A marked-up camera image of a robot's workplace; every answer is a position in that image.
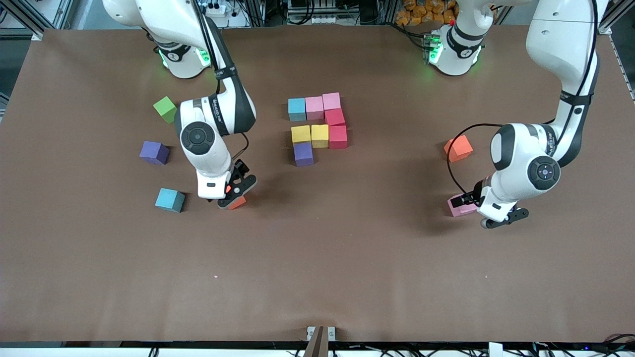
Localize blue foam cube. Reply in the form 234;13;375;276
288;98;307;122
155;188;186;213

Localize orange foam cube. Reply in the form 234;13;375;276
226;184;247;210
444;135;474;163

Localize aluminium frame profile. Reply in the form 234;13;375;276
598;0;635;35
0;0;45;40

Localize green foam cube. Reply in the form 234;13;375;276
153;96;178;124

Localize bag of orange snacks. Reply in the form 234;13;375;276
395;0;459;26

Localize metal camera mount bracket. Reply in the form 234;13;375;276
304;326;337;357

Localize brown paper table cover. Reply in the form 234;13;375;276
0;25;635;343

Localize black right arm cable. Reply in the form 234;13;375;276
231;132;249;160

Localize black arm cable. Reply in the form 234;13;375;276
446;123;504;201
231;132;249;160

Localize black equipment rack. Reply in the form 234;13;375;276
287;0;360;25

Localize purple foam cube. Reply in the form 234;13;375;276
139;141;170;165
294;142;315;167

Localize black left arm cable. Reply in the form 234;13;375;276
446;123;504;201

